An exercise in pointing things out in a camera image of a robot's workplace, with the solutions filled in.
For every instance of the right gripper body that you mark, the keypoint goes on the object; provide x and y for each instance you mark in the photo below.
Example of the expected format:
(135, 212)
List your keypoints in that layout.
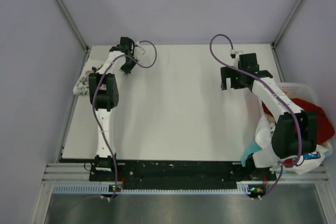
(235, 78)

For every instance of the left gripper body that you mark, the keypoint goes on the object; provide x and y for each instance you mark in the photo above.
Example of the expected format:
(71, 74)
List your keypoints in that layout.
(128, 66)

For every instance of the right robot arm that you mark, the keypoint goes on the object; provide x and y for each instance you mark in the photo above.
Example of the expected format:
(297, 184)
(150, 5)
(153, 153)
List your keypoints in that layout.
(277, 102)

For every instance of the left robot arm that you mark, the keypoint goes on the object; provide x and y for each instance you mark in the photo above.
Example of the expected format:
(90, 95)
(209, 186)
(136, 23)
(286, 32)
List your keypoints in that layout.
(104, 96)

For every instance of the white laundry basket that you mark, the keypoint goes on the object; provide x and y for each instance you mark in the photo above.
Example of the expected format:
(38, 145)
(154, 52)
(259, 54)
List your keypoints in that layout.
(306, 98)

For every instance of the teal t shirt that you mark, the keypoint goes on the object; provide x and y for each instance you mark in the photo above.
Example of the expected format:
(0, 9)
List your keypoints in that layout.
(252, 148)

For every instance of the white printed t shirt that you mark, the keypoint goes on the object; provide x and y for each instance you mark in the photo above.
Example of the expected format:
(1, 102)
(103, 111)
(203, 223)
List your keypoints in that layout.
(264, 133)

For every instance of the red t shirt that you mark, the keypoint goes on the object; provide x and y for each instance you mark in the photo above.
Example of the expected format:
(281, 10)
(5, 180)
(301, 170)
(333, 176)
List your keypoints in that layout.
(305, 144)

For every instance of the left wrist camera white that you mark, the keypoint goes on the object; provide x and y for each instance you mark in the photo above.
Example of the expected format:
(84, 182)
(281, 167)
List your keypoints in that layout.
(139, 50)

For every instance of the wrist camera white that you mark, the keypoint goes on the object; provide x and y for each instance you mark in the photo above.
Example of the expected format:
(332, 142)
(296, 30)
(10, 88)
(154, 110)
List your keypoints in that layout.
(234, 54)
(139, 50)

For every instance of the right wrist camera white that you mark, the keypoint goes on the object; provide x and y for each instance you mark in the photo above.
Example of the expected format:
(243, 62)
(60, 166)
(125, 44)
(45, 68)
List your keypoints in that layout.
(234, 54)

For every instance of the left aluminium frame post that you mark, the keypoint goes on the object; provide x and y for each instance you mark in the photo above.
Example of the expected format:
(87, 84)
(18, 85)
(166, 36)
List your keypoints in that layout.
(71, 24)

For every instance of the aluminium frame post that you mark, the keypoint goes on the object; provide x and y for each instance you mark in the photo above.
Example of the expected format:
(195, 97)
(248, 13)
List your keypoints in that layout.
(71, 24)
(294, 11)

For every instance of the right aluminium frame post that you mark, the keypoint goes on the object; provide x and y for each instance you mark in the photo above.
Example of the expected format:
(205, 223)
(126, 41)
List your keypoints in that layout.
(294, 11)

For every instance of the grey slotted cable duct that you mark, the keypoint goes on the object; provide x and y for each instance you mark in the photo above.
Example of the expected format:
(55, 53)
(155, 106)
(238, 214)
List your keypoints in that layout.
(239, 188)

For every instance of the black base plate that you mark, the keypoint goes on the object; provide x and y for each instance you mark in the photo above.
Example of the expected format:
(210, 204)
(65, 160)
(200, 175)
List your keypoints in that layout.
(175, 175)

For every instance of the aluminium front rail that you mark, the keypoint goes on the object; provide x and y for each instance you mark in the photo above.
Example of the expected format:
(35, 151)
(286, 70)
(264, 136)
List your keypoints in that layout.
(66, 173)

